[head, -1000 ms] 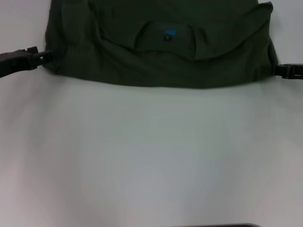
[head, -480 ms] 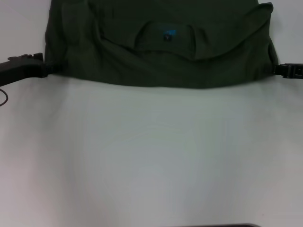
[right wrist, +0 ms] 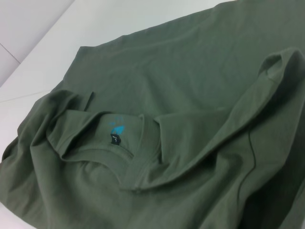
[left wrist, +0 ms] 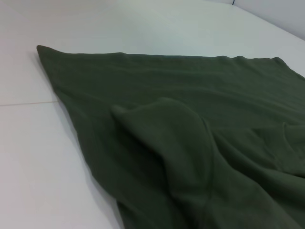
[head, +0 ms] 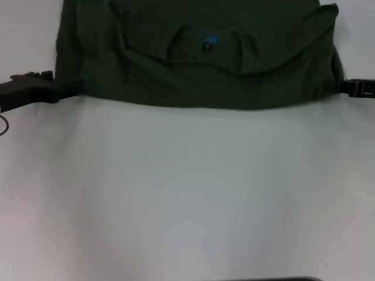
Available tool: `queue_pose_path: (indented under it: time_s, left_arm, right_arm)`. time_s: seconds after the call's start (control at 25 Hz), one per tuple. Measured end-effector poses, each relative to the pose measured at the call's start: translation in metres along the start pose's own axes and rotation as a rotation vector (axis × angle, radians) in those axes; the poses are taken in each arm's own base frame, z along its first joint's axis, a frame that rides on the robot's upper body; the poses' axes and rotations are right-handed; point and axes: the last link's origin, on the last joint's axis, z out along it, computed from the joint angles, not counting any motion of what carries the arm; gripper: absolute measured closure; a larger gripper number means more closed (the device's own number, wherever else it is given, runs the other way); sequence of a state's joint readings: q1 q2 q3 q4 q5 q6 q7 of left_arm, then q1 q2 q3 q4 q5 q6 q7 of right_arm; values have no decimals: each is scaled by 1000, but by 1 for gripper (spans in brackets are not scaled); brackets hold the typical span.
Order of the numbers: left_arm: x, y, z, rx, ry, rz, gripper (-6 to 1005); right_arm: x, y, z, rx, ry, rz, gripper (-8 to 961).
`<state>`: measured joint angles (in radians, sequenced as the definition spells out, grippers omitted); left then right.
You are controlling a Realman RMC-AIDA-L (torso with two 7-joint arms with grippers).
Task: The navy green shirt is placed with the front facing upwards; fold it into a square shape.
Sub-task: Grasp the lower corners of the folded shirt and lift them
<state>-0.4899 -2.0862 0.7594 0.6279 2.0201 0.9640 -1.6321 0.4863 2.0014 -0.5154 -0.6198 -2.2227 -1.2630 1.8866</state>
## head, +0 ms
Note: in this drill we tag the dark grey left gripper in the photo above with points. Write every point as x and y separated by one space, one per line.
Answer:
26 89

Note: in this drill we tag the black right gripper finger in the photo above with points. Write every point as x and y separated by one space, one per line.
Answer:
356 87

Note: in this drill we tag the dark green FREE t-shirt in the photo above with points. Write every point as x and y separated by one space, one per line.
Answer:
199 58

